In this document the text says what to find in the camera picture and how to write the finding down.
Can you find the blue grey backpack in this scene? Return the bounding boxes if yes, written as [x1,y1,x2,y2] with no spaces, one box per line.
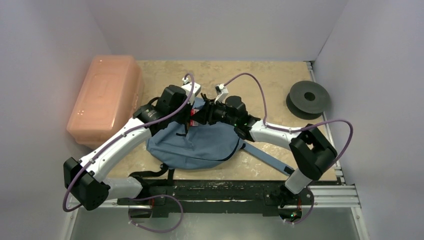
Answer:
[128,93,296,186]

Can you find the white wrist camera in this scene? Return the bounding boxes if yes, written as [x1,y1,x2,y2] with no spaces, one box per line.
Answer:
[181,77,202,103]
[214,84,229,104]

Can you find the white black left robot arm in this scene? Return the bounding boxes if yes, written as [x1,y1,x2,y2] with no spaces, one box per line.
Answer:
[62,83,201,212]

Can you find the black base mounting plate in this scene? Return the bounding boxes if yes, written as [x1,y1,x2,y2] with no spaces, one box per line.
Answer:
[117,180,314,221]

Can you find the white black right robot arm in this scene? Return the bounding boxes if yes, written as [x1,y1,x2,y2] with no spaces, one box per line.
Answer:
[190,96,338,204]

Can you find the aluminium frame rails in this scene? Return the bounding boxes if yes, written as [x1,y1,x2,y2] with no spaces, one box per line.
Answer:
[66,60,371,240]

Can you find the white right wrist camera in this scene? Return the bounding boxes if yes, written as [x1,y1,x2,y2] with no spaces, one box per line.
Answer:
[214,84,229,104]

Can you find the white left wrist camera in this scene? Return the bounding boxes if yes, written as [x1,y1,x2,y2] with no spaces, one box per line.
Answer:
[181,77,202,103]

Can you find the pink plastic storage box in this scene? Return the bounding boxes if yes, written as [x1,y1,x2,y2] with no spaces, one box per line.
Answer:
[66,55,144,149]

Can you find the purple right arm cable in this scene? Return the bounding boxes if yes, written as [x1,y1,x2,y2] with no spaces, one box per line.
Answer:
[221,72,354,226]

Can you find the black filament spool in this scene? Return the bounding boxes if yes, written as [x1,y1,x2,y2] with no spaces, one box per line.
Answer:
[286,80,331,120]

